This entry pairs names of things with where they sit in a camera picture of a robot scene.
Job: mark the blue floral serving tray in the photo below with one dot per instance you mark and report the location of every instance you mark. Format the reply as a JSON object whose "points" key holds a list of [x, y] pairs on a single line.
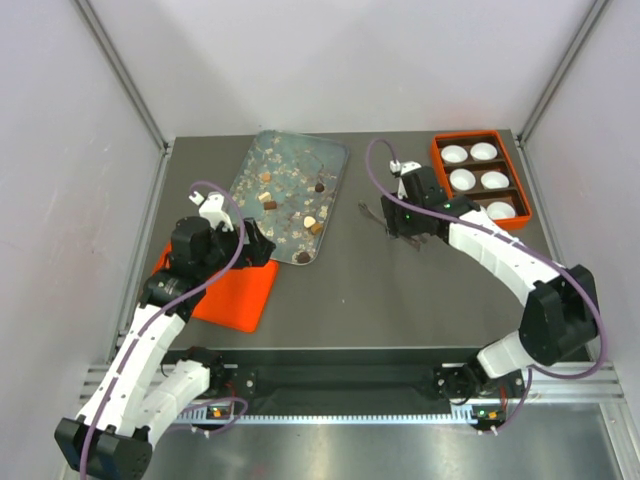
{"points": [[296, 162]]}

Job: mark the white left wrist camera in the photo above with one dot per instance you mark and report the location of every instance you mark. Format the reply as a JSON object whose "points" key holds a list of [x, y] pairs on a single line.
{"points": [[212, 208]]}

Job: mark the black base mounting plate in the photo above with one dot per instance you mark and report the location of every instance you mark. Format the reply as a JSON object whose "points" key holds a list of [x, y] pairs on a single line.
{"points": [[359, 381]]}

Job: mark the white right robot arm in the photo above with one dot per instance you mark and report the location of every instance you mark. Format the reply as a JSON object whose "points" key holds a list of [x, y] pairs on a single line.
{"points": [[560, 305]]}

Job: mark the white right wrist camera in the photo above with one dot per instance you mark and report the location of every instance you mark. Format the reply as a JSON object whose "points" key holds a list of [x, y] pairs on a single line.
{"points": [[399, 170]]}

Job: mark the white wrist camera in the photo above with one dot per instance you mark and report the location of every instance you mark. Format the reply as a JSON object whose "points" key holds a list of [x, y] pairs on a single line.
{"points": [[212, 208], [399, 170]]}

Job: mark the aluminium slotted rail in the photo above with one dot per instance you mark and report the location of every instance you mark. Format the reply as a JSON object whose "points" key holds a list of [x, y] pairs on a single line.
{"points": [[603, 387]]}

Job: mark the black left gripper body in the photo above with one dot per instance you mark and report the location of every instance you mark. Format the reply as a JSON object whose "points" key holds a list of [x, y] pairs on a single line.
{"points": [[225, 245]]}

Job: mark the dark truffle chocolate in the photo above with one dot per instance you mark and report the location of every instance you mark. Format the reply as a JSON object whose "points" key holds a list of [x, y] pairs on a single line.
{"points": [[303, 258]]}

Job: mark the white paper cup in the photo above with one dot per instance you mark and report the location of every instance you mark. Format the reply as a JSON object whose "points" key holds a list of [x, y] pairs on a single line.
{"points": [[483, 151], [500, 210], [494, 180], [454, 154], [462, 180]]}

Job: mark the metal serving tongs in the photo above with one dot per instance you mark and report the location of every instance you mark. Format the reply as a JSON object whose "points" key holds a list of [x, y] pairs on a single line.
{"points": [[390, 228]]}

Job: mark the orange box lid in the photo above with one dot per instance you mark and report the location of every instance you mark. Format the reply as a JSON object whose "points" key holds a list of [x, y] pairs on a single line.
{"points": [[235, 301]]}

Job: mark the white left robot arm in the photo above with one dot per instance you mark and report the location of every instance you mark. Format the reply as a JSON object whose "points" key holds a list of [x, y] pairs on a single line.
{"points": [[115, 433]]}

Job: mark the white heart chocolate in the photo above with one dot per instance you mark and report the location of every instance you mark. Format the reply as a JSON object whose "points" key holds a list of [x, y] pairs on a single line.
{"points": [[309, 221]]}

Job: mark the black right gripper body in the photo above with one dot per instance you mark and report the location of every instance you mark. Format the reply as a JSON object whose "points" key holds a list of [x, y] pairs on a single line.
{"points": [[408, 221]]}

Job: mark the orange chocolate box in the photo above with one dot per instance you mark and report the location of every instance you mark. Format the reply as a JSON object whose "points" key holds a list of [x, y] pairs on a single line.
{"points": [[514, 194]]}

